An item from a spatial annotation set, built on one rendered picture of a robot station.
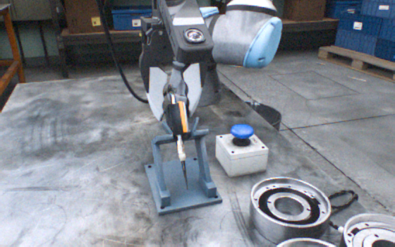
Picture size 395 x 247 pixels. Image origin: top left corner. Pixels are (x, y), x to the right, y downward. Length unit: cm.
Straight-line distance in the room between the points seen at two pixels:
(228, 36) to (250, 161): 31
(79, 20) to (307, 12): 273
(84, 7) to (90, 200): 329
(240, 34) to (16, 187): 53
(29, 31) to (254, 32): 379
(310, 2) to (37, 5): 316
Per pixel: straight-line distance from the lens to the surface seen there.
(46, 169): 65
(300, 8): 451
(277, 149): 67
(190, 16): 43
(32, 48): 441
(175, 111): 50
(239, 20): 76
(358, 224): 49
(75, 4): 374
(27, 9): 409
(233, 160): 56
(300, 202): 50
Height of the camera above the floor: 113
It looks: 26 degrees down
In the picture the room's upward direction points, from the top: straight up
